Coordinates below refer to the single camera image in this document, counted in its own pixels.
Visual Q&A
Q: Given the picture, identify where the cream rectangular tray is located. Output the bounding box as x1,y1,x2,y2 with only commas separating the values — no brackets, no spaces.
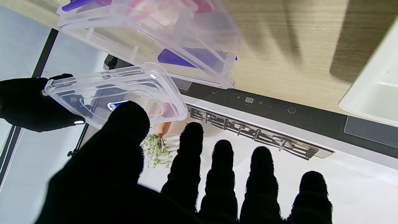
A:
338,16,398,127

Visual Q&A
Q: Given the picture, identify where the black backdrop stand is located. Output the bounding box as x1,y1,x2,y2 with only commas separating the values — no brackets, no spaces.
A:
67,54,125,157

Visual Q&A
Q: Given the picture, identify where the clear container with blue clips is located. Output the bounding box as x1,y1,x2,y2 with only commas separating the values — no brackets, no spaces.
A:
56,0,242,90

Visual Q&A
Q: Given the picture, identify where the clear lid with blue label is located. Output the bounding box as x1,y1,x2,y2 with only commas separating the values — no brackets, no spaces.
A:
42,62,188,129

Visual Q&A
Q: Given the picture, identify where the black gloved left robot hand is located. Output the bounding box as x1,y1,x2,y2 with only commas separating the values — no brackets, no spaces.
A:
34,101,333,224

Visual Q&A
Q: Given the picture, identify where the pink bacon slab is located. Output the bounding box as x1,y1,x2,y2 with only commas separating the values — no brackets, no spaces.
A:
129,0,215,27

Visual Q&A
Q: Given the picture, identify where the printed kitchen backdrop cloth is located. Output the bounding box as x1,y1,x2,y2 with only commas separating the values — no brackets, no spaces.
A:
79,82,398,224

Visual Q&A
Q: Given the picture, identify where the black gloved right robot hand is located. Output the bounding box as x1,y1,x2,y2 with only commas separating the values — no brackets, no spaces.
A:
0,74,86,133

